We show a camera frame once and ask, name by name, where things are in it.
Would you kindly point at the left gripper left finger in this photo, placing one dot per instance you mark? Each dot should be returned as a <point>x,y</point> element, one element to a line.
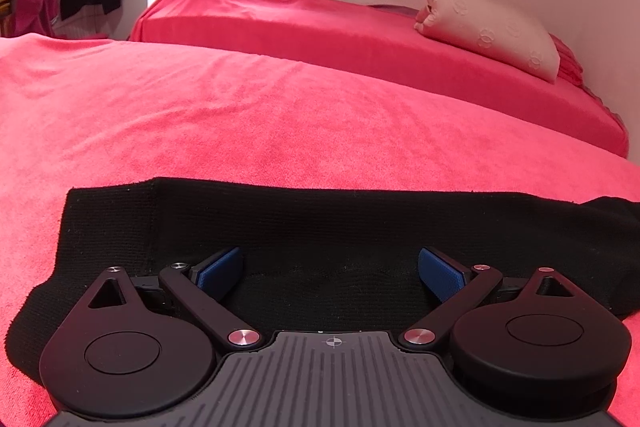
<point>135,346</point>

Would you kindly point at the near bed pink sheet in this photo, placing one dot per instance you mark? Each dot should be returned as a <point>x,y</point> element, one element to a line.
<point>99,113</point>

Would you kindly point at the cream pillow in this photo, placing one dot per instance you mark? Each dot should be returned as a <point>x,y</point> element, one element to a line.
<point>493,29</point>

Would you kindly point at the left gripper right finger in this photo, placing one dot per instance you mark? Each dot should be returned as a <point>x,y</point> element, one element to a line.
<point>540,341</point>

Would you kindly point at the far bed red sheet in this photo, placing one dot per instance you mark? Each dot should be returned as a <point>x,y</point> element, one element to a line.
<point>384,45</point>

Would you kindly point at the black pants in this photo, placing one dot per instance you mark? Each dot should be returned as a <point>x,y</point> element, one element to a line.
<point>336,260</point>

